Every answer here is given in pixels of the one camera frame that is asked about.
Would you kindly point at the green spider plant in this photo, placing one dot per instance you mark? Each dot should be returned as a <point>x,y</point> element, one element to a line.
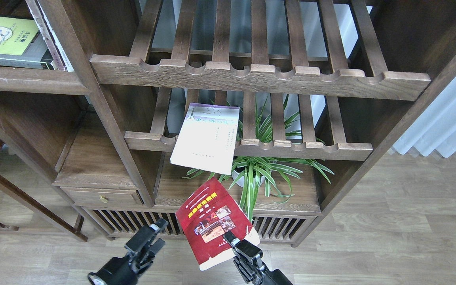
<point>256,166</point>

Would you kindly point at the white plant pot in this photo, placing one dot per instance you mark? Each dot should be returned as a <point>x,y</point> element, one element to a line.
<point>240,182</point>

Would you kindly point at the white curtain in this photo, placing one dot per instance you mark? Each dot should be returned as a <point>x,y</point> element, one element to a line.
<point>435,129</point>

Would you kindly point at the green grey cover book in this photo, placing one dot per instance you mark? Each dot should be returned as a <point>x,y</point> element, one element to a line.
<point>22,45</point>

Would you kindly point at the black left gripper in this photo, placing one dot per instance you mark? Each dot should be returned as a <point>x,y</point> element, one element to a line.
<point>140,256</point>

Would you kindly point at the upright white book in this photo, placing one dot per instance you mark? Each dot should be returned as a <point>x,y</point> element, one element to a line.
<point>60,59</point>

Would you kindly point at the white purple cover book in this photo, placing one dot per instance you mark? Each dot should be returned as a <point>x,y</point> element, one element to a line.
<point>207,138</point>

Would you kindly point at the red cover book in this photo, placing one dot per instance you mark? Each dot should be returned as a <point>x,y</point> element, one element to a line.
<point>205,216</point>

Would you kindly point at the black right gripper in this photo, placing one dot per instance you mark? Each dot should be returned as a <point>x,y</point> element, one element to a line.
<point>248,261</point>

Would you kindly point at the dark wooden bookshelf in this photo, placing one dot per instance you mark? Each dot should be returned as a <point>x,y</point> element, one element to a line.
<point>358,71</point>

